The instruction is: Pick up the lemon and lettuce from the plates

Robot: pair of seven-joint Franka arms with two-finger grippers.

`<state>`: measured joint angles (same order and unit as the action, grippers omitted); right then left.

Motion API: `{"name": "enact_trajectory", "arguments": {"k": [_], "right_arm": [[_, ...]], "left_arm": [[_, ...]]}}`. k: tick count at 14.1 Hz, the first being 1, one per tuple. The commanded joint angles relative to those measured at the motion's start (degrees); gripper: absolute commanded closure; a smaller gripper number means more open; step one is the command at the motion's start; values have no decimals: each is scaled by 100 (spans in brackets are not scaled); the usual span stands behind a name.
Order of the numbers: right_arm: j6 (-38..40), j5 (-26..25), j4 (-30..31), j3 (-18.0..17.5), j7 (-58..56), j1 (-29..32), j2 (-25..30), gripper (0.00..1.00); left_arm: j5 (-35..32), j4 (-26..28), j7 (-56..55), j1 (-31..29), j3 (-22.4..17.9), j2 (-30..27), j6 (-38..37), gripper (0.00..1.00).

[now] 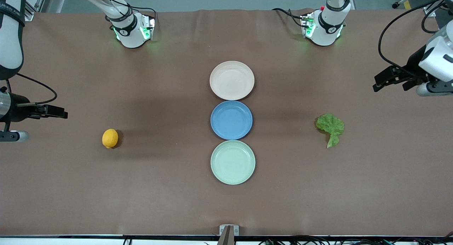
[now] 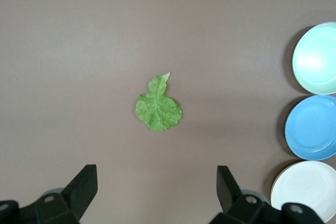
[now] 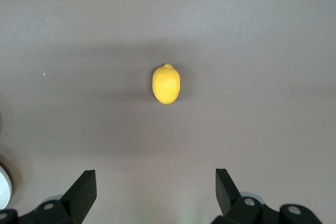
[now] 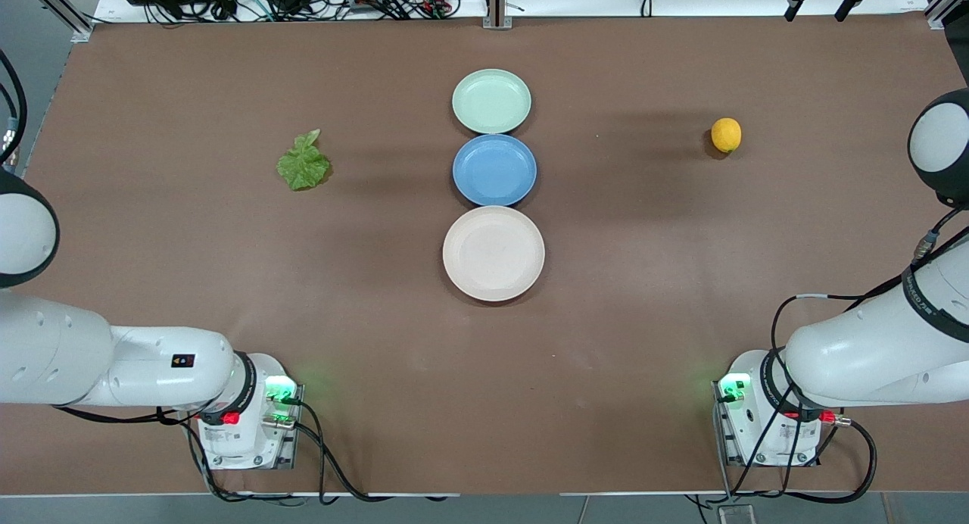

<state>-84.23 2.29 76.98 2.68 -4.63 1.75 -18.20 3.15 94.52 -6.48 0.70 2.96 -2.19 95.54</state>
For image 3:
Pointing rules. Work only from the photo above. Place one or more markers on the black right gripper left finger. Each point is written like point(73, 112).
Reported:
point(78, 197)

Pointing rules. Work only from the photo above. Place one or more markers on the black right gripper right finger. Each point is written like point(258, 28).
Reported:
point(228, 200)

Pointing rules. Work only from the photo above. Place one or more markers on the beige round plate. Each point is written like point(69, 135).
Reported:
point(4, 187)

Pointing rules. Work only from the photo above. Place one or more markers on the yellow lemon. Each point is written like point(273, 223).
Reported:
point(166, 85)

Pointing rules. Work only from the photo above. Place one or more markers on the brown table cover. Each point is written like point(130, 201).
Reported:
point(236, 51)

